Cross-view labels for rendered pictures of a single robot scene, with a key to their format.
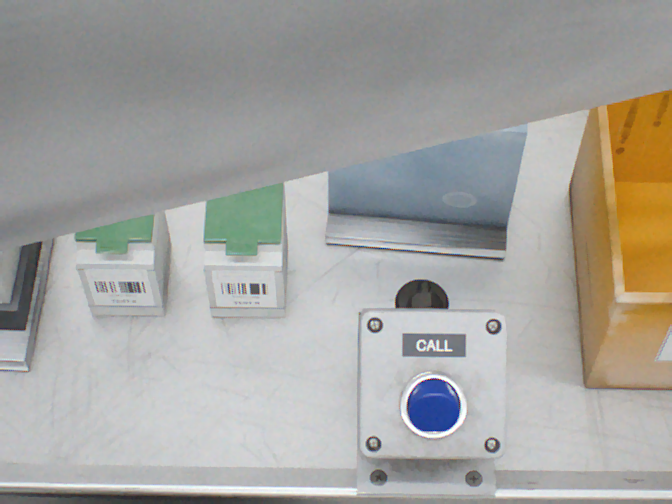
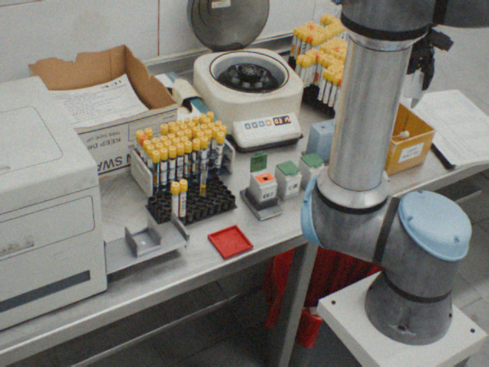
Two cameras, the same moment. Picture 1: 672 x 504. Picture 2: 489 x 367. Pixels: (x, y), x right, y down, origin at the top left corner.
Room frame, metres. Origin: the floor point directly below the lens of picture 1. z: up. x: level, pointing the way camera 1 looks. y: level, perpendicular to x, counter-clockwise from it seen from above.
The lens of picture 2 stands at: (-0.41, 0.80, 1.76)
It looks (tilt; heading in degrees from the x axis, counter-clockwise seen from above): 40 degrees down; 323
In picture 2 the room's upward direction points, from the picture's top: 7 degrees clockwise
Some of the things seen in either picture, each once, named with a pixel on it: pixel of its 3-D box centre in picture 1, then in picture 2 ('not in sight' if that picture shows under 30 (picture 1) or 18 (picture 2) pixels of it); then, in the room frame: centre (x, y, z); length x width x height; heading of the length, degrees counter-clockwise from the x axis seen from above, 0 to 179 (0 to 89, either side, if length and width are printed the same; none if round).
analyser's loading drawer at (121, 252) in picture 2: not in sight; (132, 245); (0.32, 0.50, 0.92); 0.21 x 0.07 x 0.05; 90
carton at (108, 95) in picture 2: not in sight; (102, 110); (0.71, 0.40, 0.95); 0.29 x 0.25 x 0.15; 0
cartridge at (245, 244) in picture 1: (246, 248); (310, 171); (0.36, 0.05, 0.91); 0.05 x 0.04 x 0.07; 0
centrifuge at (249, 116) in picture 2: not in sight; (249, 95); (0.65, 0.03, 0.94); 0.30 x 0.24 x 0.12; 171
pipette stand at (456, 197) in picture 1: (424, 149); (329, 142); (0.42, -0.04, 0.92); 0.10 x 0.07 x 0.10; 85
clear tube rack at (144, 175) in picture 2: not in sight; (182, 161); (0.51, 0.29, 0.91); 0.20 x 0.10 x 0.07; 90
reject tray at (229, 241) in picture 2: not in sight; (230, 241); (0.28, 0.31, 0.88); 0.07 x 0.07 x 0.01; 0
